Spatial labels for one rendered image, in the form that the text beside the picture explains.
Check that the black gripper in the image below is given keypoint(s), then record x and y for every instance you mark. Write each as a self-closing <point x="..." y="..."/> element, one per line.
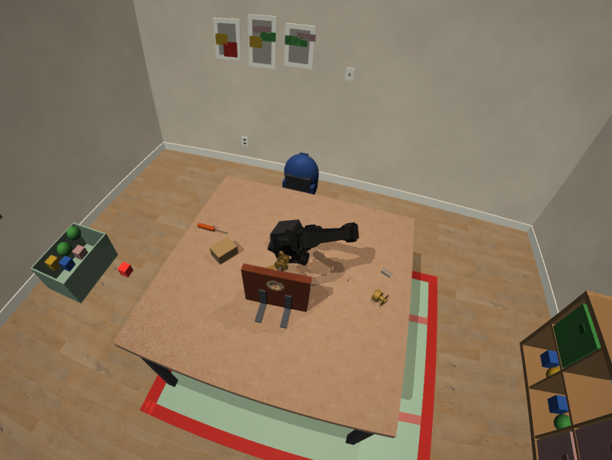
<point x="299" y="257"/>

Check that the orange-handled screwdriver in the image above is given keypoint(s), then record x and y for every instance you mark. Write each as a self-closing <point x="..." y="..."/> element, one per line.
<point x="208" y="227"/>

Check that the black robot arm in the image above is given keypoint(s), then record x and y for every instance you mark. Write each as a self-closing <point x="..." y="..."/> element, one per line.
<point x="310" y="236"/>

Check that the brass door knob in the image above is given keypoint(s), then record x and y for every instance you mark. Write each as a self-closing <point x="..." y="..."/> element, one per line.
<point x="282" y="262"/>
<point x="378" y="296"/>

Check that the dark brown wooden door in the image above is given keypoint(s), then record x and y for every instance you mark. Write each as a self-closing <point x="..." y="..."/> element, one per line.
<point x="297" y="286"/>

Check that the tan rectangular box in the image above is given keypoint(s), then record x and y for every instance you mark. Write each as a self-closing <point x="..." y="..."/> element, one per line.
<point x="224" y="250"/>

